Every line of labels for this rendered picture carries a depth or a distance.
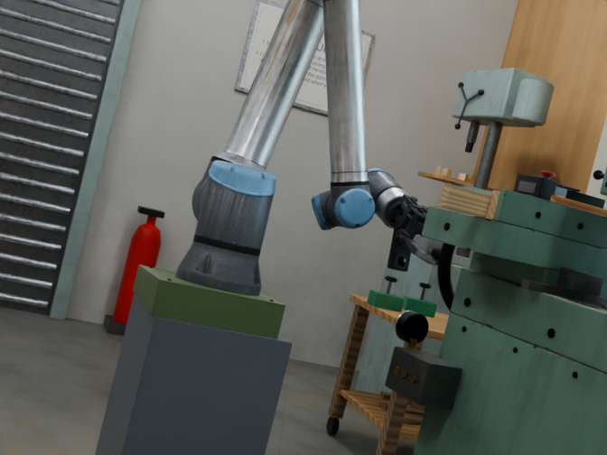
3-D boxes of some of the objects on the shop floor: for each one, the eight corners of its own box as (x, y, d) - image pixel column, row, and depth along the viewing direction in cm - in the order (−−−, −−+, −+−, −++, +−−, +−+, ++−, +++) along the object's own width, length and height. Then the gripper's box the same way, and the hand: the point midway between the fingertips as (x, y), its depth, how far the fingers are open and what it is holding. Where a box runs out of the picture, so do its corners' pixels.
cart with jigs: (466, 453, 375) (507, 298, 372) (542, 510, 321) (590, 329, 318) (314, 428, 355) (356, 264, 352) (368, 485, 301) (418, 292, 298)
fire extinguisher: (139, 330, 458) (168, 211, 455) (145, 339, 440) (175, 216, 437) (103, 324, 452) (132, 203, 449) (107, 333, 434) (137, 207, 431)
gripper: (393, 190, 220) (434, 235, 203) (424, 199, 224) (466, 243, 207) (378, 222, 223) (416, 268, 206) (408, 229, 227) (449, 275, 210)
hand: (433, 264), depth 208 cm, fingers closed
